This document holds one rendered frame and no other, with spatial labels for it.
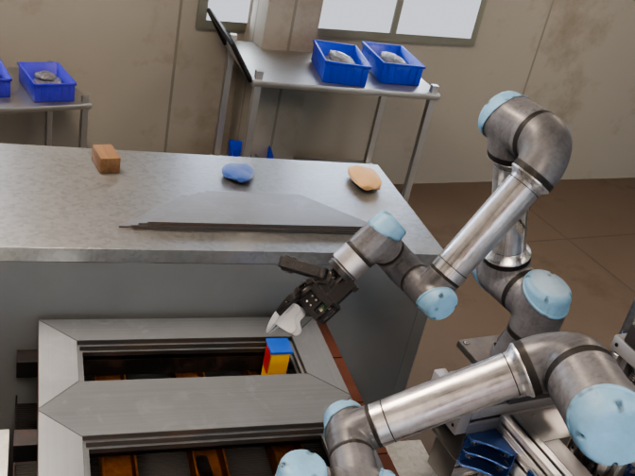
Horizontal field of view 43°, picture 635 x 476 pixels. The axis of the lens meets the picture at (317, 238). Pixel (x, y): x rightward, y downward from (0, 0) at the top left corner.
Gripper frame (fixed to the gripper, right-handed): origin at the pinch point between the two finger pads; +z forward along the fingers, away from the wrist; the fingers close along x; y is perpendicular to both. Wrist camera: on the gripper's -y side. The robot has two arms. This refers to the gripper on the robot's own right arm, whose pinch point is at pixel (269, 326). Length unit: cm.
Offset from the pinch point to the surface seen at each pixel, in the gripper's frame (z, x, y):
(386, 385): -1, 93, 9
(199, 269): 9.3, 29.8, -35.3
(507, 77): -170, 337, -129
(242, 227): -6, 39, -40
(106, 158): 10, 34, -84
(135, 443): 39.7, 2.1, -2.2
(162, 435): 35.0, 5.1, -0.3
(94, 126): 33, 188, -213
